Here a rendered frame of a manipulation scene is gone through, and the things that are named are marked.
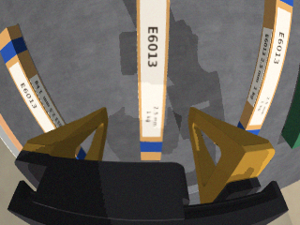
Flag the brown flat pack with blue bands and white label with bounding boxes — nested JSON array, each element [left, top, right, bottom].
[[137, 0, 170, 160]]

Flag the brown welding electrode pack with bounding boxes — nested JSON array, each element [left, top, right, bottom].
[[0, 25, 65, 132]]

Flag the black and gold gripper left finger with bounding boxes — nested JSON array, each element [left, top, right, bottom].
[[22, 107, 109, 160]]

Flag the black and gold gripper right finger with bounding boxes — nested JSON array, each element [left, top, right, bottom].
[[188, 107, 275, 203]]

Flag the low green platform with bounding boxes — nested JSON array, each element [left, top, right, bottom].
[[281, 74, 300, 149]]

